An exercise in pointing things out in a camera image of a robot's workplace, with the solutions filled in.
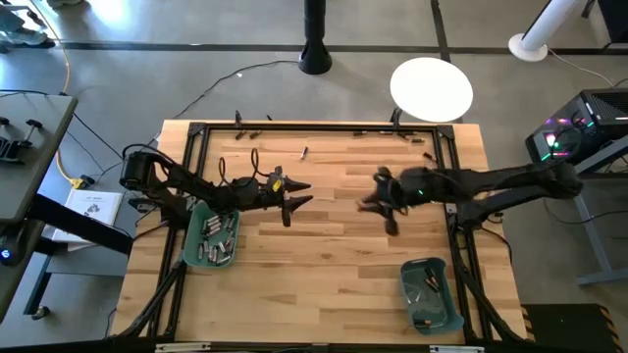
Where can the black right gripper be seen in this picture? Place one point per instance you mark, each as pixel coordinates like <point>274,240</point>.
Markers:
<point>400,191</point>

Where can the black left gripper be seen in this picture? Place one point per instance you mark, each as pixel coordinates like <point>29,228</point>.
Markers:
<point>265,193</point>

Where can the dark teal plastic bin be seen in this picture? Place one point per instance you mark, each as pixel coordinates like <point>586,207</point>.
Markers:
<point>441,314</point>

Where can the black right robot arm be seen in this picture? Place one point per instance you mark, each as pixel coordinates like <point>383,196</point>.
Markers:
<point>515,181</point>

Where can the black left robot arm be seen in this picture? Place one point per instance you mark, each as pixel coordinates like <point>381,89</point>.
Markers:
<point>196,188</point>

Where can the light green plastic bin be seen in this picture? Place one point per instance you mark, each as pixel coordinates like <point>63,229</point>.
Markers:
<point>193,257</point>

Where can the white round table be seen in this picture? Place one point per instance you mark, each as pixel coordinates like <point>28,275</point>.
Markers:
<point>432,88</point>

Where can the white paper booklet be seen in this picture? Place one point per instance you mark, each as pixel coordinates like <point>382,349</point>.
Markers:
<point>93,206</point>

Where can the black lit computer tower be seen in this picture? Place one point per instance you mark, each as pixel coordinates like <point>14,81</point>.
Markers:
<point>579,127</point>

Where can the black hazard striped mat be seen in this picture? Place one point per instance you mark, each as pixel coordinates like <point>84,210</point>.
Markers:
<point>569,328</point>

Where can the dark grey desk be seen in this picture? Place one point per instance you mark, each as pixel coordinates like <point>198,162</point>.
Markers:
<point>29,186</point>

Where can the black device with status light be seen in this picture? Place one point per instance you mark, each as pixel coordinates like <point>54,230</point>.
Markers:
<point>15,240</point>

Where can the black clamp tool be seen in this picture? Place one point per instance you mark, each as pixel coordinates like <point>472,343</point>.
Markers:
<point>10,147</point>

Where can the black cabinet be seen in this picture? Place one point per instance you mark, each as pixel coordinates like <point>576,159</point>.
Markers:
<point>615,19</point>

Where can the person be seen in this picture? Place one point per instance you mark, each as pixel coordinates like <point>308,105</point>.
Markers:
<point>19,29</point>

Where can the silver frame bracket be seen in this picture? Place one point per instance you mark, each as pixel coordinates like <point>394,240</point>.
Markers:
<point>449,209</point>

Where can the black frame clamp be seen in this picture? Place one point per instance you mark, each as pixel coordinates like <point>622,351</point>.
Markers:
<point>239,120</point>
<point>396,117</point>

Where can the black floor post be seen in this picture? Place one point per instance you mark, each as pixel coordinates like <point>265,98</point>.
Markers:
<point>315,49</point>

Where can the white aluminium bracket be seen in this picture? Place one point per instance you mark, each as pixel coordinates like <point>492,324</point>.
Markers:
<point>181,347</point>
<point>456,349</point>

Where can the white floor post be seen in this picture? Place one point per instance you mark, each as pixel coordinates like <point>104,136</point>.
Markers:
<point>527,49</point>

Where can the grey metal desk frame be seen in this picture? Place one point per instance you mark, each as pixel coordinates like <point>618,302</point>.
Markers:
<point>590,230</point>

